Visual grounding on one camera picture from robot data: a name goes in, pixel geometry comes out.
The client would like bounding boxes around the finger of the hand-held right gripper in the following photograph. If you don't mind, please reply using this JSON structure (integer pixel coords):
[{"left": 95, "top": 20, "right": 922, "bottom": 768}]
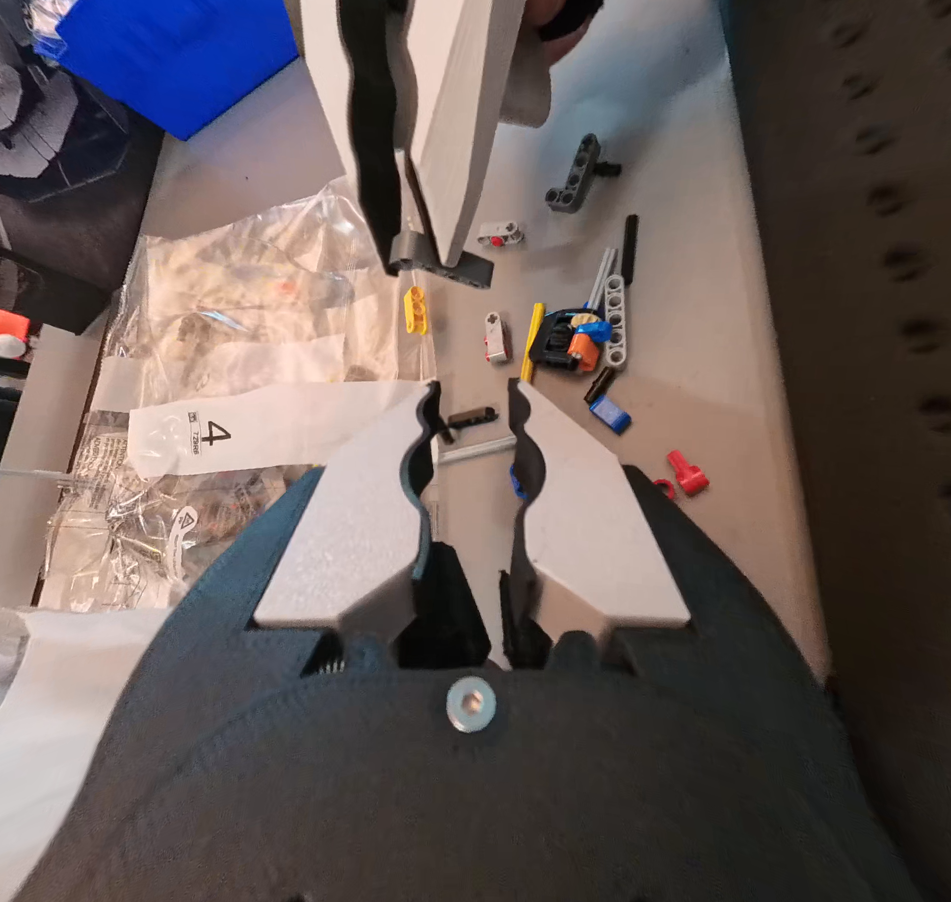
[
  {"left": 386, "top": 0, "right": 531, "bottom": 270},
  {"left": 296, "top": 0, "right": 410, "bottom": 277}
]

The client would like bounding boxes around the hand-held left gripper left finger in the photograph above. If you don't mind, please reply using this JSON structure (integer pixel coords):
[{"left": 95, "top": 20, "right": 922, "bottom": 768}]
[{"left": 251, "top": 379, "right": 444, "bottom": 639}]

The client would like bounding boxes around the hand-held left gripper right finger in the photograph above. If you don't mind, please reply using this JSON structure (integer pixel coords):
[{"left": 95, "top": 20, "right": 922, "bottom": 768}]
[{"left": 507, "top": 377, "right": 693, "bottom": 632}]

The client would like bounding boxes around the dark grey lego liftarm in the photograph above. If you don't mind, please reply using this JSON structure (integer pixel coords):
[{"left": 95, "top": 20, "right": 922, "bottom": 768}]
[{"left": 385, "top": 232, "right": 496, "bottom": 291}]

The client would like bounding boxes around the dark grey bent lego beam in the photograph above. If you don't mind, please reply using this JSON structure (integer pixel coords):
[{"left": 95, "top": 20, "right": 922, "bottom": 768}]
[{"left": 544, "top": 133, "right": 624, "bottom": 214}]

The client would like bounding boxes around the blue curved lego tile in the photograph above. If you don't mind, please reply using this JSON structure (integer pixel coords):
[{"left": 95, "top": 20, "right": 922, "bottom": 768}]
[{"left": 589, "top": 395, "right": 633, "bottom": 437}]

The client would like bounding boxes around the dark lego pin connector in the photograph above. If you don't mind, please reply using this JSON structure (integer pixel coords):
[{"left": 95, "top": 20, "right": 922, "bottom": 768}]
[{"left": 444, "top": 406, "right": 497, "bottom": 443}]

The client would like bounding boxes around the yellow lego axle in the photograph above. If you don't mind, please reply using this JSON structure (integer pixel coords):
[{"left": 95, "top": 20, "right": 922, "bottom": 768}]
[{"left": 520, "top": 302, "right": 548, "bottom": 383}]

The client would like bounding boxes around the black lego set box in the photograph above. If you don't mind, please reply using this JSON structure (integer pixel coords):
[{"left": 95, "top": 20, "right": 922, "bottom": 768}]
[{"left": 0, "top": 0, "right": 166, "bottom": 335}]

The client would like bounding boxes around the blue plastic bin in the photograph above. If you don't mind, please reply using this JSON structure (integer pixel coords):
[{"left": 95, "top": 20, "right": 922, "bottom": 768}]
[{"left": 33, "top": 0, "right": 302, "bottom": 142}]

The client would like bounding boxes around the long thin grey axle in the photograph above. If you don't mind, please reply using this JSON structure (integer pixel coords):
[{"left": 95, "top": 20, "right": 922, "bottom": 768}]
[{"left": 437, "top": 438, "right": 516, "bottom": 466}]

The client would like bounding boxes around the light grey five-hole beam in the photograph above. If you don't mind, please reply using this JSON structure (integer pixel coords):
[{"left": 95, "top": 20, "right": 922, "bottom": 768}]
[{"left": 602, "top": 274, "right": 633, "bottom": 366}]

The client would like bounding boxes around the black dimpled mat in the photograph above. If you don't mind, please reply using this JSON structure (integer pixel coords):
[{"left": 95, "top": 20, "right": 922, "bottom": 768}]
[{"left": 709, "top": 0, "right": 951, "bottom": 902}]

